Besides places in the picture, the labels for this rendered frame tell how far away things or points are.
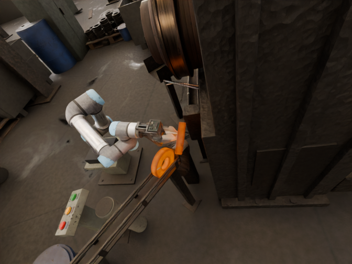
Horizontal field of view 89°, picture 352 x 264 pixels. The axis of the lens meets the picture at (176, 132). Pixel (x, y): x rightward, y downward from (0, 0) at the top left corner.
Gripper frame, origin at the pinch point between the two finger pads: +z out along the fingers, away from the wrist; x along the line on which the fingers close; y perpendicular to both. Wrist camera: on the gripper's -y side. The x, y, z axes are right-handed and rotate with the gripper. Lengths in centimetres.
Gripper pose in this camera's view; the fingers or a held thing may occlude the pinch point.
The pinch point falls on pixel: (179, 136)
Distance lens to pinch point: 83.3
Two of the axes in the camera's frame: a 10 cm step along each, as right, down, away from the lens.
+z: 9.6, 0.8, -2.8
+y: -2.0, -5.3, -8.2
